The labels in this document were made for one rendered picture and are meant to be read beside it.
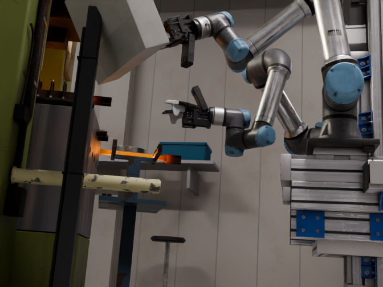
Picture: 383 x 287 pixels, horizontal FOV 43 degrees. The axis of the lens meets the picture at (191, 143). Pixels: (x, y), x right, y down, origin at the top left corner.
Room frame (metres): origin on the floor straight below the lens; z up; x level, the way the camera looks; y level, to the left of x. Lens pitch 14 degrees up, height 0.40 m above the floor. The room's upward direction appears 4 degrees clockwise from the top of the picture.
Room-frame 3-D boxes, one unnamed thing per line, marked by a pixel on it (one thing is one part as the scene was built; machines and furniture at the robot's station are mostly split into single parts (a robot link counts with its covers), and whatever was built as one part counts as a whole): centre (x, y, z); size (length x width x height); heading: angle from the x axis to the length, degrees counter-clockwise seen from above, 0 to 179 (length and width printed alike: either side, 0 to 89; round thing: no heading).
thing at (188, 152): (4.60, 0.05, 1.41); 0.45 x 0.34 x 0.18; 78
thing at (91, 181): (1.47, 0.31, 0.62); 0.44 x 0.05 x 0.05; 95
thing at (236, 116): (1.88, -0.17, 0.98); 0.11 x 0.08 x 0.09; 95
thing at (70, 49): (2.10, 0.59, 1.27); 0.09 x 0.02 x 0.17; 5
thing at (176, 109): (1.80, 0.07, 0.98); 0.09 x 0.03 x 0.06; 131
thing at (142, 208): (2.35, 0.27, 0.65); 0.40 x 0.30 x 0.02; 10
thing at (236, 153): (1.87, -0.18, 0.88); 0.11 x 0.08 x 0.11; 42
